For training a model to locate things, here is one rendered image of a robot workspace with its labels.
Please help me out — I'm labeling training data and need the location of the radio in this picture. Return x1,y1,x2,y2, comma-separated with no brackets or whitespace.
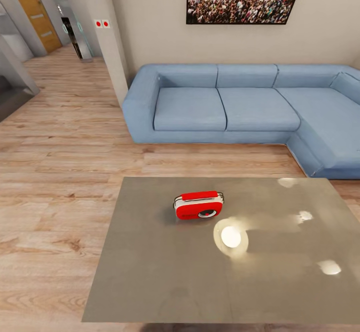
173,191,224,220

